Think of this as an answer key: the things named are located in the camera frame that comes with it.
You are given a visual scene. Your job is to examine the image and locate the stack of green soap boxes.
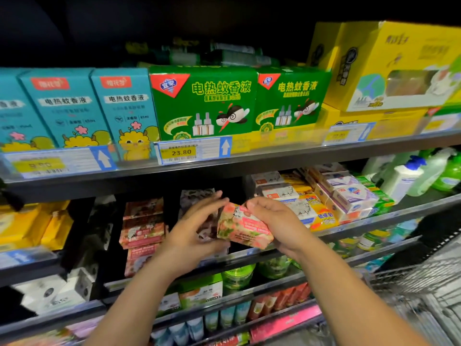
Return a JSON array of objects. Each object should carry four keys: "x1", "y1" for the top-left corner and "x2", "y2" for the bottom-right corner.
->
[{"x1": 353, "y1": 174, "x2": 396, "y2": 215}]

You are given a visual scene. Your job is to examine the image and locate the row of dark green packs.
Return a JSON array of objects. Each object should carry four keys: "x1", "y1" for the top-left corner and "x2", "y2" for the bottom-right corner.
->
[{"x1": 126, "y1": 41, "x2": 275, "y2": 69}]

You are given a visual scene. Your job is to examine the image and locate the person's left forearm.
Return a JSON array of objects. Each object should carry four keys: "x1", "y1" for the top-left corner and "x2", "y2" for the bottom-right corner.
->
[{"x1": 83, "y1": 263, "x2": 195, "y2": 346}]

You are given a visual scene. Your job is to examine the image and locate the person's right hand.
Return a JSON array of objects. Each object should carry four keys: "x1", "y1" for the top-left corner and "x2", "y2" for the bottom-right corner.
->
[{"x1": 245, "y1": 197, "x2": 318, "y2": 261}]

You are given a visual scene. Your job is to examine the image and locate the person's left hand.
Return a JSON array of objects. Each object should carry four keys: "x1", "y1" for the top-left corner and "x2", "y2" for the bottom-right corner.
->
[{"x1": 155, "y1": 189, "x2": 231, "y2": 280}]

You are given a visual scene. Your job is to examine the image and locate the wire basket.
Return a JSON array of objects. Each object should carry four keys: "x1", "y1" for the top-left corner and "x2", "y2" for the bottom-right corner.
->
[{"x1": 367, "y1": 245, "x2": 461, "y2": 346}]

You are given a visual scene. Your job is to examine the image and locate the white printed small cartons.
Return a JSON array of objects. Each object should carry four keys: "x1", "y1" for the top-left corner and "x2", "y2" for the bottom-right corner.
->
[{"x1": 13, "y1": 266, "x2": 95, "y2": 314}]

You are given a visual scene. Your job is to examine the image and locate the green box mosquito print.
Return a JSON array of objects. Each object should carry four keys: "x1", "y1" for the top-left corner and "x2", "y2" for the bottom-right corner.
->
[
  {"x1": 248, "y1": 66, "x2": 332, "y2": 134},
  {"x1": 149, "y1": 66, "x2": 259, "y2": 152}
]

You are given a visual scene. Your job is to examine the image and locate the green white carton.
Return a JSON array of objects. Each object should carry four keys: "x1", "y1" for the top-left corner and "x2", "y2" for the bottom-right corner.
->
[
  {"x1": 179, "y1": 273, "x2": 224, "y2": 309},
  {"x1": 157, "y1": 288, "x2": 182, "y2": 318}
]

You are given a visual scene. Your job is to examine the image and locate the person's right forearm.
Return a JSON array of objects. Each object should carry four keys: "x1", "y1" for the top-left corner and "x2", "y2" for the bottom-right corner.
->
[{"x1": 291, "y1": 234, "x2": 433, "y2": 346}]

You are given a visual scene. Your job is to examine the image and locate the stack of floral soap boxes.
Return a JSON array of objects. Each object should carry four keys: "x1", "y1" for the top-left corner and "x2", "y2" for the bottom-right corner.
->
[{"x1": 179, "y1": 187, "x2": 224, "y2": 246}]

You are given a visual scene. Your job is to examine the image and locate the stack of white purple soap boxes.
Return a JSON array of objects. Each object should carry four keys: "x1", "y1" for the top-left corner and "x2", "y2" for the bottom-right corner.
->
[{"x1": 303, "y1": 163, "x2": 379, "y2": 221}]

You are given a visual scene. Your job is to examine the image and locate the row of red tubes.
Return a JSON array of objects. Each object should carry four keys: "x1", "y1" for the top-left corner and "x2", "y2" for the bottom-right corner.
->
[{"x1": 248, "y1": 282, "x2": 312, "y2": 321}]

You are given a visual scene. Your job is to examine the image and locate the stack of white orange soap boxes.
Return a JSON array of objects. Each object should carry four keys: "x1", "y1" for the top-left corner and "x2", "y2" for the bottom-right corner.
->
[{"x1": 248, "y1": 171, "x2": 318, "y2": 229}]

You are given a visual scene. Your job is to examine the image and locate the stack of yellow soap cartons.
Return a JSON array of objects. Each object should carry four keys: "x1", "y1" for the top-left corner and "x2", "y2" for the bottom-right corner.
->
[{"x1": 0, "y1": 200, "x2": 74, "y2": 251}]

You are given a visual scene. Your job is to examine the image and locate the bright green hand sanitizer bottle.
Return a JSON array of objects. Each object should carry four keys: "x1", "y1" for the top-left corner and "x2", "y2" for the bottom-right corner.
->
[{"x1": 432, "y1": 151, "x2": 461, "y2": 193}]

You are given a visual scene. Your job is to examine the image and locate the pink flat pack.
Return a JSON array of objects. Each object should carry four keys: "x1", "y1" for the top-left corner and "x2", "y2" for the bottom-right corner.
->
[{"x1": 248, "y1": 305, "x2": 323, "y2": 345}]

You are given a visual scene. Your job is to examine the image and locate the white blue price tag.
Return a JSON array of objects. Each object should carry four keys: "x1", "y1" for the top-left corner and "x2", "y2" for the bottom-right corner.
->
[
  {"x1": 421, "y1": 111, "x2": 461, "y2": 134},
  {"x1": 155, "y1": 136, "x2": 233, "y2": 166},
  {"x1": 3, "y1": 145, "x2": 118, "y2": 179},
  {"x1": 323, "y1": 122, "x2": 376, "y2": 146}
]

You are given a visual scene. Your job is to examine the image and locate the yellow red flat pack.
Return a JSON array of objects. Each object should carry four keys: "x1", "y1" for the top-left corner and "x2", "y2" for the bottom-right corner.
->
[{"x1": 209, "y1": 331, "x2": 251, "y2": 346}]

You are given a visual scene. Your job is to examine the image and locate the teal packets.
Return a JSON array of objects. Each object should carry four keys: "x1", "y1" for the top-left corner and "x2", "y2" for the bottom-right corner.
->
[{"x1": 360, "y1": 254, "x2": 393, "y2": 274}]

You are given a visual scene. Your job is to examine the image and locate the row of blue white tubes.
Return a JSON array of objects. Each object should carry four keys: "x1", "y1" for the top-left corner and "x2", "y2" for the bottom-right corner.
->
[{"x1": 150, "y1": 299, "x2": 253, "y2": 346}]

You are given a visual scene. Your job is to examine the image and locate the large yellow box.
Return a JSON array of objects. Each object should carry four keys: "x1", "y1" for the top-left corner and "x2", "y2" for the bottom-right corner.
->
[{"x1": 308, "y1": 21, "x2": 461, "y2": 112}]

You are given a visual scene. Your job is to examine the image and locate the row of pink orange packets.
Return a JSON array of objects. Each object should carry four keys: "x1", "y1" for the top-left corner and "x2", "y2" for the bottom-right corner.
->
[{"x1": 0, "y1": 317, "x2": 105, "y2": 346}]

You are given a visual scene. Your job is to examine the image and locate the flat yellow box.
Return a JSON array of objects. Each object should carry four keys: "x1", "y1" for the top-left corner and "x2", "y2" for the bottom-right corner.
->
[{"x1": 317, "y1": 103, "x2": 429, "y2": 141}]

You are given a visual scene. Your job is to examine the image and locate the stack of yellow soap boxes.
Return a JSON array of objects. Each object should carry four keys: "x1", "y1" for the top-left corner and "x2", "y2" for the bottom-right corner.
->
[{"x1": 281, "y1": 173, "x2": 340, "y2": 231}]

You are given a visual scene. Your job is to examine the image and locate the white blue price strip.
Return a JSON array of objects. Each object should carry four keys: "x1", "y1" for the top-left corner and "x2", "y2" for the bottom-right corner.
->
[{"x1": 0, "y1": 245, "x2": 55, "y2": 270}]

